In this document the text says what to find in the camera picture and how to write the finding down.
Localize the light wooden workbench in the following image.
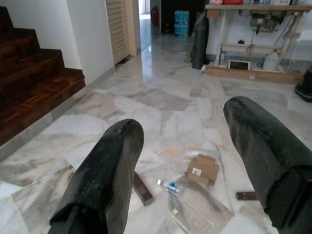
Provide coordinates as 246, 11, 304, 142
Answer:
204, 3, 312, 85

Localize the clear plastic water bottle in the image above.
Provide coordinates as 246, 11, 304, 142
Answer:
156, 178, 184, 196

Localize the dark wooden staircase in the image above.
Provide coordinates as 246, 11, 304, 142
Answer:
0, 6, 86, 147

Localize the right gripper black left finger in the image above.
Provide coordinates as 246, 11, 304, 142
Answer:
47, 118, 145, 234

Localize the black vacuum cleaner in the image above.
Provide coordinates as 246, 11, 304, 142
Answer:
294, 67, 312, 96

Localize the clear plastic tray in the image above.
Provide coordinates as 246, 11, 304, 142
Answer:
165, 199, 215, 234

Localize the long dark wooden block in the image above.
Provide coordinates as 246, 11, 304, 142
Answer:
133, 171, 155, 207

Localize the small cardboard box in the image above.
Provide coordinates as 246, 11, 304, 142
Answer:
183, 154, 220, 186

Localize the short dark wooden block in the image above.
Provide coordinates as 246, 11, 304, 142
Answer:
235, 191, 257, 201

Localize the red fire extinguisher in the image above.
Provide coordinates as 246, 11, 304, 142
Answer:
151, 6, 159, 26

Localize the dark green rolled mat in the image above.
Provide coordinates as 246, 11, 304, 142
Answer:
192, 12, 209, 70

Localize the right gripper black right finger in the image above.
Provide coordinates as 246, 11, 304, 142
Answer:
223, 96, 312, 234

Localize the cream louvered door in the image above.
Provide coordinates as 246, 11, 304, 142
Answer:
105, 0, 137, 65

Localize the grey metal machine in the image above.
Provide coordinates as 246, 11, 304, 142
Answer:
250, 11, 276, 32

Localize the white plastic jug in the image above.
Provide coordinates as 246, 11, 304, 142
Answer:
263, 49, 282, 72

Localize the white framed tablet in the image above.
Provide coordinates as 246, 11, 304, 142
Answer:
227, 59, 252, 71

